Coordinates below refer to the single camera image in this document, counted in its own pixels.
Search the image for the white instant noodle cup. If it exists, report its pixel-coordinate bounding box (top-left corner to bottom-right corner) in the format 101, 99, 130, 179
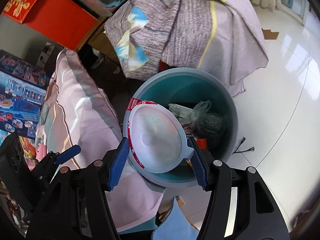
127, 101, 194, 174

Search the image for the red cola can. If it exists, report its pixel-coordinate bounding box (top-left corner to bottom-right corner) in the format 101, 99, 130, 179
196, 139, 208, 150

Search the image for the clear green snack wrapper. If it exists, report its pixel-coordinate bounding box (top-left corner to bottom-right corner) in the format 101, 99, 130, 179
169, 100, 226, 138

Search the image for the teal plastic trash bin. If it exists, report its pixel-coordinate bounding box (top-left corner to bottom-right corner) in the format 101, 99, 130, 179
123, 68, 238, 188

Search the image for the pink striped bed cover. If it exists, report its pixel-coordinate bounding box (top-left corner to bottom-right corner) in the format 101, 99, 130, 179
35, 49, 164, 234

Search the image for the blue toy playset box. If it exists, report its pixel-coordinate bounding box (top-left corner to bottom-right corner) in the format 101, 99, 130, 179
0, 50, 49, 139

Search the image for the red cardboard gift box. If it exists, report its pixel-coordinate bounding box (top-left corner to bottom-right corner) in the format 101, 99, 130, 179
1, 0, 100, 50

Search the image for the grey purple draped blanket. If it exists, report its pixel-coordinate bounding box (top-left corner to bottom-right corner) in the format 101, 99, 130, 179
104, 0, 268, 96

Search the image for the cardboard scrap on floor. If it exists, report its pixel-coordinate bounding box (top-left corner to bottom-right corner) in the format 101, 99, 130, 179
262, 29, 279, 40

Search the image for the black cable on floor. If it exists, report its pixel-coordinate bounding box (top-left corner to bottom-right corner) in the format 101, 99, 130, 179
232, 136, 256, 155

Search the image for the wall power socket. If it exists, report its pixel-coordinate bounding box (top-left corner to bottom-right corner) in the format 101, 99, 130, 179
36, 42, 56, 69

